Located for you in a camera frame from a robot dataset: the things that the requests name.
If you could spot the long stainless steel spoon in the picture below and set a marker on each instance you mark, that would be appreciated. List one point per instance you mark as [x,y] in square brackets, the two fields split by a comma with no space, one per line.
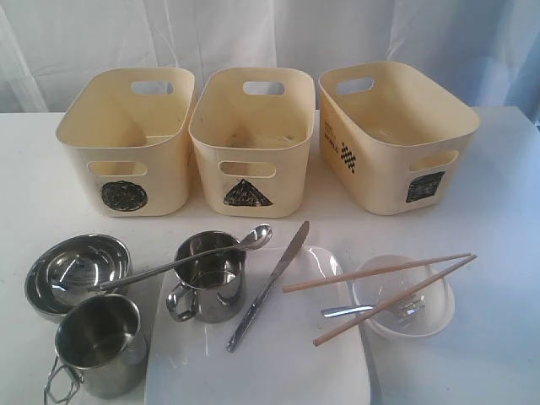
[256,239]

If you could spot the wooden chopstick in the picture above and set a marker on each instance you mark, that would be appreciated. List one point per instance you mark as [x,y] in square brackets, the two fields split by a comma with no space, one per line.
[370,272]
[391,301]

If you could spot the white plastic bowl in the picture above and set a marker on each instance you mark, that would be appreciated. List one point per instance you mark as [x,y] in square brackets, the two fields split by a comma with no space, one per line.
[437,300]

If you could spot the small stainless steel fork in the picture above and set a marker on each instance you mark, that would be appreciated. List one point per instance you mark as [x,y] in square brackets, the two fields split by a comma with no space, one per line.
[402,309]

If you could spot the stainless steel table knife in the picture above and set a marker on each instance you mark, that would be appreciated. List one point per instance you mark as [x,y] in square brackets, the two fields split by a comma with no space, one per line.
[249,317]

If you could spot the cream bin with triangle mark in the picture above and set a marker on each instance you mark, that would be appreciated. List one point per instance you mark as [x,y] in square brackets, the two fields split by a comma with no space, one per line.
[251,132]

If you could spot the rear stainless steel mug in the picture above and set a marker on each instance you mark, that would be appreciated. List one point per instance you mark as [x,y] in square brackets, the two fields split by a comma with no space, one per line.
[211,288]

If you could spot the stainless steel mug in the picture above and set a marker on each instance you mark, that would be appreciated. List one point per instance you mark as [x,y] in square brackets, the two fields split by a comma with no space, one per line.
[99,347]
[211,288]

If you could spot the cream bin with square mark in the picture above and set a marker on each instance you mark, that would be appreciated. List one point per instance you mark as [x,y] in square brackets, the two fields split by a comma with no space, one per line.
[392,136]

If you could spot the white square plate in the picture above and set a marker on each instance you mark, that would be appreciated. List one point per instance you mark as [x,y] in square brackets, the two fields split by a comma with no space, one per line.
[276,362]

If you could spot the cream bin with circle mark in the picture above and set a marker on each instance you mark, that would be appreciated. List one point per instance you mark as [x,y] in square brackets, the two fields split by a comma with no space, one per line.
[126,135]

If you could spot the small inner steel bowl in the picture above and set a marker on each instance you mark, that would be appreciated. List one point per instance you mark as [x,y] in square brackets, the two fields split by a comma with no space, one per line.
[75,277]

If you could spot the large stainless steel bowl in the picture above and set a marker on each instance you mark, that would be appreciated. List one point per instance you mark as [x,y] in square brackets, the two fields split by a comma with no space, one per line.
[38,291]

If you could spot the front stainless steel mug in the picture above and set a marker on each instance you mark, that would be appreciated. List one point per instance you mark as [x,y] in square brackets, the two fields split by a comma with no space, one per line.
[99,347]

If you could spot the white curtain backdrop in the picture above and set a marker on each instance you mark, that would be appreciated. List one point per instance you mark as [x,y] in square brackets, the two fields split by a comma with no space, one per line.
[484,52]

